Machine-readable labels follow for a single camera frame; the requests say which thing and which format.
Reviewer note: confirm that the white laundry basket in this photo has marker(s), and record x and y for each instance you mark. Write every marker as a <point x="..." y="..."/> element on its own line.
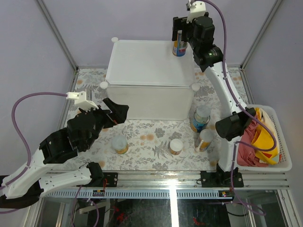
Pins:
<point x="285" y="164"/>

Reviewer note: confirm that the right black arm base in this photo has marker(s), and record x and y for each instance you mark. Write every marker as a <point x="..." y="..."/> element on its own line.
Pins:
<point x="220" y="178"/>

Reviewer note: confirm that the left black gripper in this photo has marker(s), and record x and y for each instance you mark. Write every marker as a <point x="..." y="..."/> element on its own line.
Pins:
<point x="118" y="113"/>

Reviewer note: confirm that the wide orange can white lid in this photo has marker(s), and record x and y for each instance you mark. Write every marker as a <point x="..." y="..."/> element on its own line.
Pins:
<point x="119" y="144"/>

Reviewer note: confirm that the orange tall can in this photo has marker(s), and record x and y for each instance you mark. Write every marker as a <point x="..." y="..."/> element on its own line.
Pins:
<point x="179" y="46"/>

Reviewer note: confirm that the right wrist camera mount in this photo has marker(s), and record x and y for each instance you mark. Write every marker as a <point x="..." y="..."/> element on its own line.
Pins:
<point x="196" y="9"/>

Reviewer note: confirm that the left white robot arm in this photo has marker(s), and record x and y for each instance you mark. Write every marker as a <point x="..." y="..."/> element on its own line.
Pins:
<point x="27" y="185"/>

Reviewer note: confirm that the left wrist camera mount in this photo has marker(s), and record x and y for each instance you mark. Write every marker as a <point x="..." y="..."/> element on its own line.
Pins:
<point x="82" y="99"/>

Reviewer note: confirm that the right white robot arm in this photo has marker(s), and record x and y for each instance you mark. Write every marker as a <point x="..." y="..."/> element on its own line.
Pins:
<point x="235" y="115"/>

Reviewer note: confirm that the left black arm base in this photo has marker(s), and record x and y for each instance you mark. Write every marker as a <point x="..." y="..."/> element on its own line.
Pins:
<point x="100" y="179"/>

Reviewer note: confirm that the red cloth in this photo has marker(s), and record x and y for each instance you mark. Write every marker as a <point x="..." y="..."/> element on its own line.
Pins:
<point x="246" y="155"/>

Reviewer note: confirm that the yellow cloth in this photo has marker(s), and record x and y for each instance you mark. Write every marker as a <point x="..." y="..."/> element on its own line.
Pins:
<point x="262" y="139"/>

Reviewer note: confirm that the white slotted cable duct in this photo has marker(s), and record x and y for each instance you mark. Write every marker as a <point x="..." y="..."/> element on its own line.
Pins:
<point x="141" y="194"/>

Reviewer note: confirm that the short orange can white lid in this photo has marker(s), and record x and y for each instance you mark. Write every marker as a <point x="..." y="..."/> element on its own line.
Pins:
<point x="176" y="146"/>

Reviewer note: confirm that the aluminium rail frame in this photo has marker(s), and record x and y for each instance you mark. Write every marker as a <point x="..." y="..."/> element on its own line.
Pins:
<point x="192" y="180"/>

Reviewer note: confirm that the white plastic cube cabinet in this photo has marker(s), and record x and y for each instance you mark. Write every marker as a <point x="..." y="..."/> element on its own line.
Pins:
<point x="154" y="83"/>

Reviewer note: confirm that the tall can with spoon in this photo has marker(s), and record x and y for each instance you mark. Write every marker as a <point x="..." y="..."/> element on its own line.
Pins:
<point x="204" y="140"/>

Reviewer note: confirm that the blue can with clear lid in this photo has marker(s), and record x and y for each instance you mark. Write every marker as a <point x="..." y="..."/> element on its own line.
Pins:
<point x="201" y="118"/>

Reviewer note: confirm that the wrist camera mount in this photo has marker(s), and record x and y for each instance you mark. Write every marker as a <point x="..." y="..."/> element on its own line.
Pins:
<point x="196" y="9"/>
<point x="82" y="99"/>

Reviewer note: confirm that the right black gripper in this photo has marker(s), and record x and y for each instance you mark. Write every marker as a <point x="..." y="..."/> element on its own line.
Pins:
<point x="179" y="24"/>

